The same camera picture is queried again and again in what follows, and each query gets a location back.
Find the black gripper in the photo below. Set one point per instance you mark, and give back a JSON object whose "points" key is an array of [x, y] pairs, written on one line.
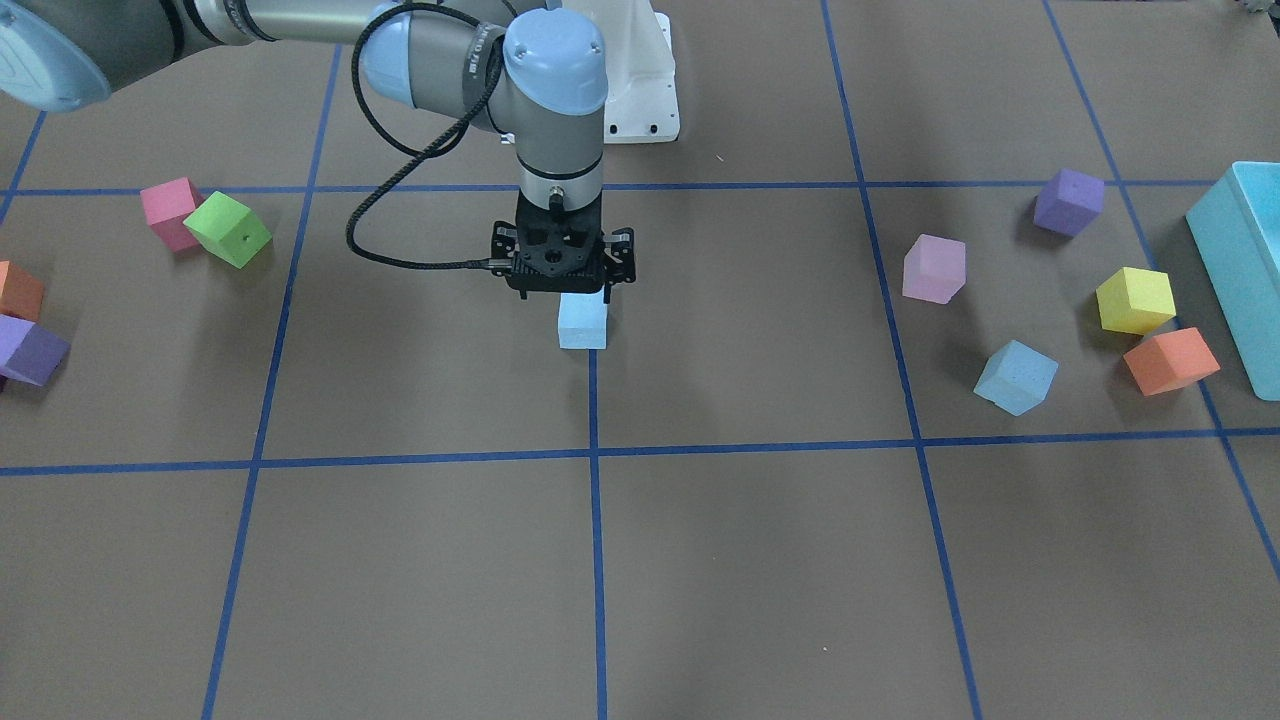
{"points": [[623, 251]]}

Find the light blue foam block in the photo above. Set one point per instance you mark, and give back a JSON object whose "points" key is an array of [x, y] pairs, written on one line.
{"points": [[1016, 378], [582, 321]]}

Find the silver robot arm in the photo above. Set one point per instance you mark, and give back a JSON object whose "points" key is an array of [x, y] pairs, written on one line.
{"points": [[423, 73]]}

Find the lilac pink foam block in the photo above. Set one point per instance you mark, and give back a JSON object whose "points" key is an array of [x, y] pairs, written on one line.
{"points": [[934, 269]]}

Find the magenta foam block beside green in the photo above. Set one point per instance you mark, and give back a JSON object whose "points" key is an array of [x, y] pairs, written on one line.
{"points": [[166, 207]]}

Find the purple foam block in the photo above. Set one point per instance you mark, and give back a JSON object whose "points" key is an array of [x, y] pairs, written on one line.
{"points": [[1069, 202], [30, 353]]}

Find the yellow foam block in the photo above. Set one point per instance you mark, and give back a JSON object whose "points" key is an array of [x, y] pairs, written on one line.
{"points": [[1135, 301]]}

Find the orange foam block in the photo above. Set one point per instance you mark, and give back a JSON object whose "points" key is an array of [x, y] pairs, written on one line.
{"points": [[1171, 360], [22, 294]]}

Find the blue plastic bin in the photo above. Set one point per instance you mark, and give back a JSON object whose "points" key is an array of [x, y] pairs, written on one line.
{"points": [[1235, 225]]}

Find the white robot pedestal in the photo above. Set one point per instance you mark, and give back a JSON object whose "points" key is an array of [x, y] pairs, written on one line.
{"points": [[642, 106]]}

